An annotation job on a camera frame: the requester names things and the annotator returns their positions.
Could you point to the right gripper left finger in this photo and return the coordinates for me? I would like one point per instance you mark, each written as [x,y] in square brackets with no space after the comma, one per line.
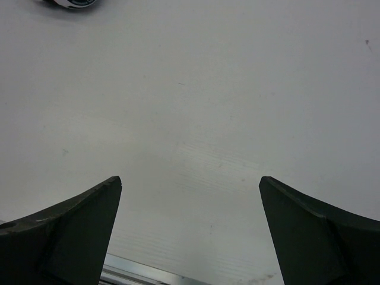
[62,244]

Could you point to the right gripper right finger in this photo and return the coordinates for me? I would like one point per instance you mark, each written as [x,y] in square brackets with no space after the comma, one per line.
[318,243]

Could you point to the aluminium rail front edge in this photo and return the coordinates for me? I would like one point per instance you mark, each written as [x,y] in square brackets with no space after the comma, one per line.
[117,270]

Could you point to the white black headphones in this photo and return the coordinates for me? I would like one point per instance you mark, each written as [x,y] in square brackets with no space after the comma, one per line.
[72,4]

